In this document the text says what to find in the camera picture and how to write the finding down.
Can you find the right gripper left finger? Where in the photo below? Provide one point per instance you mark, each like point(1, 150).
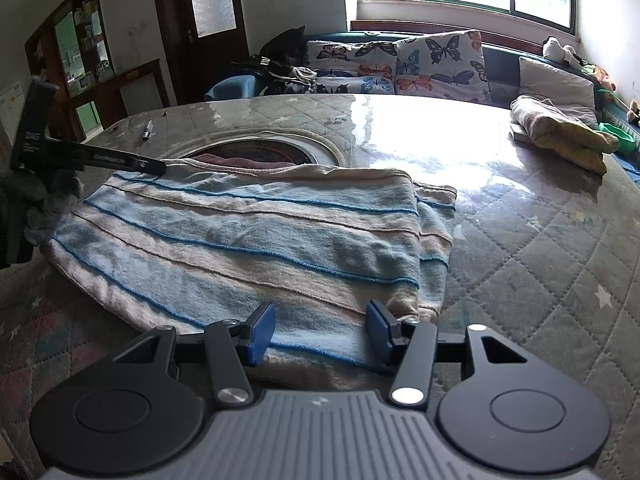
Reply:
point(213, 363)

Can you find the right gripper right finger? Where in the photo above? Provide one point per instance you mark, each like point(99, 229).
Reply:
point(410, 347)

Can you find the blue striped towel garment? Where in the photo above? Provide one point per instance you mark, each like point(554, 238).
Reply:
point(205, 242)

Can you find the folded beige yellow clothes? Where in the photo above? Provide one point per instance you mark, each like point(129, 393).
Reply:
point(541, 123)

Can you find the wooden glass cabinet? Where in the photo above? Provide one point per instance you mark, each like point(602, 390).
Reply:
point(70, 49)

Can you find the small marker pen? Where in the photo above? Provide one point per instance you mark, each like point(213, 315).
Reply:
point(148, 131)

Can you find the dark wooden door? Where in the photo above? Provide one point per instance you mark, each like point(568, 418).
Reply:
point(204, 41)

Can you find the black bag on sofa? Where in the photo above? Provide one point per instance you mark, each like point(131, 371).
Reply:
point(288, 48)

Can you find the blue sofa bench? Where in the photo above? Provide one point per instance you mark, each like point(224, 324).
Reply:
point(258, 75)

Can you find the long butterfly cushion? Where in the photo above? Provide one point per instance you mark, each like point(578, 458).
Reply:
point(353, 68)

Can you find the large butterfly pillow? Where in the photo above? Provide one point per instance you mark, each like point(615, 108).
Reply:
point(448, 66)

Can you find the grey pillow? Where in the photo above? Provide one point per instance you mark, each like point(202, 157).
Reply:
point(571, 94)

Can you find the green plastic bowl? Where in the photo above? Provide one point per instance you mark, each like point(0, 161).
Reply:
point(627, 143)

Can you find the yellow green plush toys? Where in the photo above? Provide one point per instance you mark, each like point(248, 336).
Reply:
point(633, 113)

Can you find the white plush toy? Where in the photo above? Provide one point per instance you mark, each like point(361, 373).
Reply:
point(553, 51)

